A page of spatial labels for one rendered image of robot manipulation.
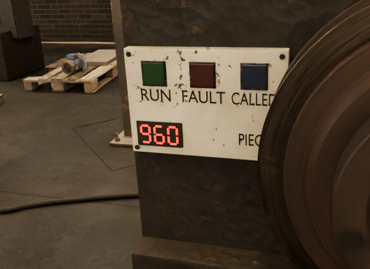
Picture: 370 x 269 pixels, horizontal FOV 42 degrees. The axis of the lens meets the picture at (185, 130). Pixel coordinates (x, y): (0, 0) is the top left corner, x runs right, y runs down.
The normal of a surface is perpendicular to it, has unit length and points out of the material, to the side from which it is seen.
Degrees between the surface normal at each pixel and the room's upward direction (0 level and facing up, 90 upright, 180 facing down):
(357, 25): 90
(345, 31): 90
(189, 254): 0
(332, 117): 64
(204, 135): 90
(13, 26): 90
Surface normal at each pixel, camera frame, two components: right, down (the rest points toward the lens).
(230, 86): -0.29, 0.36
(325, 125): -0.91, -0.26
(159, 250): -0.05, -0.93
